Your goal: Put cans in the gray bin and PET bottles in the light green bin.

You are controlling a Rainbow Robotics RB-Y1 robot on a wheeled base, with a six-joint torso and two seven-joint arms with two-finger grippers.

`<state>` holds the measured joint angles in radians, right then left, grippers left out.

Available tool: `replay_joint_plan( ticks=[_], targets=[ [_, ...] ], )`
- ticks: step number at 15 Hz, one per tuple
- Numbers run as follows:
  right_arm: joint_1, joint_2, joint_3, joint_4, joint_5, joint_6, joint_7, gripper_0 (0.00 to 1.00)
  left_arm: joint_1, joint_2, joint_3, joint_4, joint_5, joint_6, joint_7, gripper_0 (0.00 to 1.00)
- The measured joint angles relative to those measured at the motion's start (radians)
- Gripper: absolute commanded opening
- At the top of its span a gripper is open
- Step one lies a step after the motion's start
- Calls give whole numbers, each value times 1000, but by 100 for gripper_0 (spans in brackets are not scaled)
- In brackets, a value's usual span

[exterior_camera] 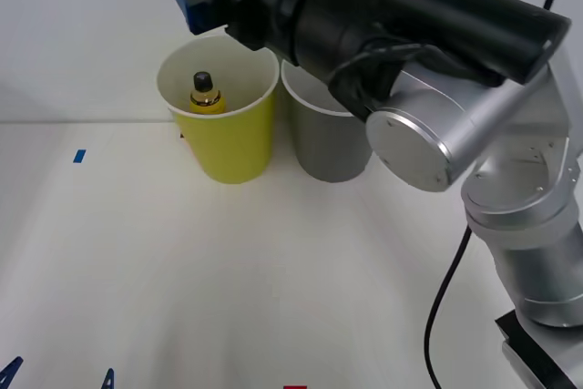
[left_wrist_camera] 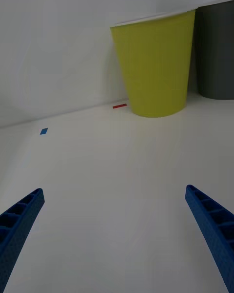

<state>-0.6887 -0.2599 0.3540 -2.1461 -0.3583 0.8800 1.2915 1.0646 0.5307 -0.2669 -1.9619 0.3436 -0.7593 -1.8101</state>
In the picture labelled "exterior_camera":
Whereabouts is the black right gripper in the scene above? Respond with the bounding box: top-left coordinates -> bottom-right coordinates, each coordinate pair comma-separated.
165,0 -> 300,52

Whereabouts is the small bottle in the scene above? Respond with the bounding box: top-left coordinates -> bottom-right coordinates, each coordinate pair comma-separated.
189,70 -> 226,116

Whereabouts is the yellow-green plastic bin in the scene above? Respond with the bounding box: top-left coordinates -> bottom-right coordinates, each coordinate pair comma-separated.
155,34 -> 280,186

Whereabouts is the grey plastic bin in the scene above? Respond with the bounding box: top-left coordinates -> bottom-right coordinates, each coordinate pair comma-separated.
280,58 -> 373,183

